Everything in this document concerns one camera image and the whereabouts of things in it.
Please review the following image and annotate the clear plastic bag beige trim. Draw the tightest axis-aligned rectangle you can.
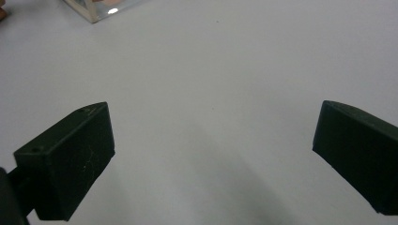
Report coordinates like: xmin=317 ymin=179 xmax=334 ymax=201
xmin=62 ymin=0 xmax=148 ymax=24

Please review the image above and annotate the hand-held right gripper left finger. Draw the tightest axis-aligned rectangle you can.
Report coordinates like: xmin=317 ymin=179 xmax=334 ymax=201
xmin=13 ymin=101 xmax=116 ymax=222

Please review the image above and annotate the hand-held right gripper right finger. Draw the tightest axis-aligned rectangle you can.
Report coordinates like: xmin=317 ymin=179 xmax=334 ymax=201
xmin=312 ymin=99 xmax=398 ymax=217

